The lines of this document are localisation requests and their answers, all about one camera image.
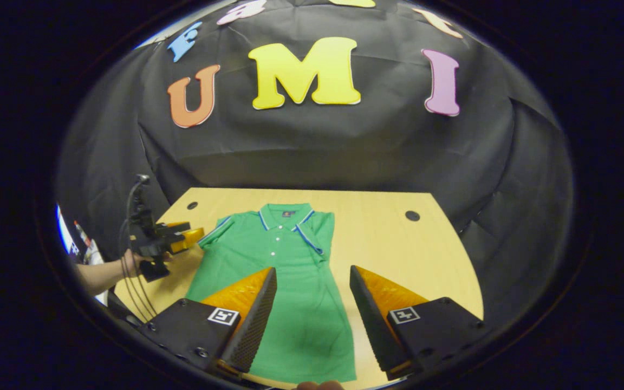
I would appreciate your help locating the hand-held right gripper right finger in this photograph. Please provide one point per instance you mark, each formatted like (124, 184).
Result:
(374, 325)

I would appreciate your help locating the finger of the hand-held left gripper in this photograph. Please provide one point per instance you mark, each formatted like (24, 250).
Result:
(174, 227)
(187, 241)

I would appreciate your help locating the green T-shirt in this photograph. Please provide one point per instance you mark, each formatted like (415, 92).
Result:
(290, 260)

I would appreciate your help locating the black backdrop cloth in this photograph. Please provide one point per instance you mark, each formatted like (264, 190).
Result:
(344, 146)

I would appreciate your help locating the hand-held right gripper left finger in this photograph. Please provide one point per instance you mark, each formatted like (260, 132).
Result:
(255, 330)

